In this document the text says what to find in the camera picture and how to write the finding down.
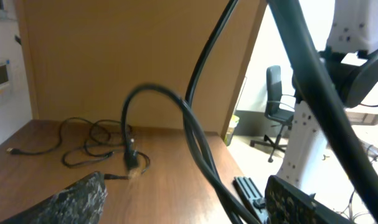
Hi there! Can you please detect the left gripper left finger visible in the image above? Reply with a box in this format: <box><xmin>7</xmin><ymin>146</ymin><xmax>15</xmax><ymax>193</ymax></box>
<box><xmin>2</xmin><ymin>172</ymin><xmax>108</xmax><ymax>223</ymax></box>

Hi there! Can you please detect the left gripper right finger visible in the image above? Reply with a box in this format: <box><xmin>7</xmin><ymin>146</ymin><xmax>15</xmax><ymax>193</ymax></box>
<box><xmin>265</xmin><ymin>175</ymin><xmax>350</xmax><ymax>224</ymax></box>

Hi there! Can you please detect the black usb cable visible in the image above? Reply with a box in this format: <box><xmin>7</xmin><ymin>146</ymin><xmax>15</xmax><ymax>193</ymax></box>
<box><xmin>6</xmin><ymin>117</ymin><xmax>95</xmax><ymax>156</ymax></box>
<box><xmin>103</xmin><ymin>83</ymin><xmax>261</xmax><ymax>224</ymax></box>
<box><xmin>62</xmin><ymin>119</ymin><xmax>134</xmax><ymax>169</ymax></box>

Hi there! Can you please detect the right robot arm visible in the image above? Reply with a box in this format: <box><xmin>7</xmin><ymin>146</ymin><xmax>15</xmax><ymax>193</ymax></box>
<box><xmin>269</xmin><ymin>1</ymin><xmax>378</xmax><ymax>207</ymax></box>

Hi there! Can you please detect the black office chair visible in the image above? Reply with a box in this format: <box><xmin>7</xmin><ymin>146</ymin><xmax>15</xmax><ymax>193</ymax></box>
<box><xmin>249</xmin><ymin>65</ymin><xmax>294</xmax><ymax>163</ymax></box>

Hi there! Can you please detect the wooden side partition panel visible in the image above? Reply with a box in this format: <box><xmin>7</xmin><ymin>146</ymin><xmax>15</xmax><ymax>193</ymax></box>
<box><xmin>15</xmin><ymin>0</ymin><xmax>267</xmax><ymax>136</ymax></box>

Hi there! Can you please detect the right camera black cable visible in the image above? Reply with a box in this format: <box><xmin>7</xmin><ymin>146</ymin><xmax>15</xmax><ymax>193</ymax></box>
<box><xmin>184</xmin><ymin>0</ymin><xmax>378</xmax><ymax>224</ymax></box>

